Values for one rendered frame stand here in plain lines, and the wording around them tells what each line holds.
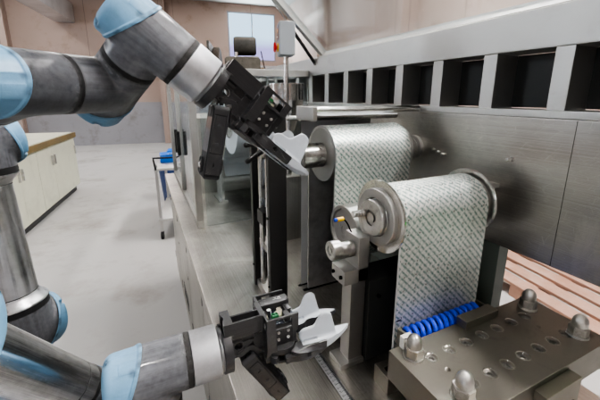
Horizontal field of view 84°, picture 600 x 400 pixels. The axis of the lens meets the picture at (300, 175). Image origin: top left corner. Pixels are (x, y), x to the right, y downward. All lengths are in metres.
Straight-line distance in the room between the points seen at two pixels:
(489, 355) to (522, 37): 0.63
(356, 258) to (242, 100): 0.39
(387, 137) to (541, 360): 0.55
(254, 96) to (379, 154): 0.45
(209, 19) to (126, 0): 11.47
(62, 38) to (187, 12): 3.59
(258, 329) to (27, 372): 0.28
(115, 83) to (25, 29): 12.06
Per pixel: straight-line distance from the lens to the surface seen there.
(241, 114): 0.52
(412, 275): 0.71
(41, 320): 0.95
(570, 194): 0.82
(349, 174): 0.83
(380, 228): 0.65
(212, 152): 0.51
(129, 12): 0.49
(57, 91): 0.48
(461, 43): 0.97
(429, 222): 0.69
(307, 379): 0.82
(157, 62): 0.49
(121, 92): 0.53
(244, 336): 0.55
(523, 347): 0.81
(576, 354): 0.84
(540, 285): 3.16
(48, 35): 12.38
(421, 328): 0.76
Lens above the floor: 1.48
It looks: 13 degrees down
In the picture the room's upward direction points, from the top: straight up
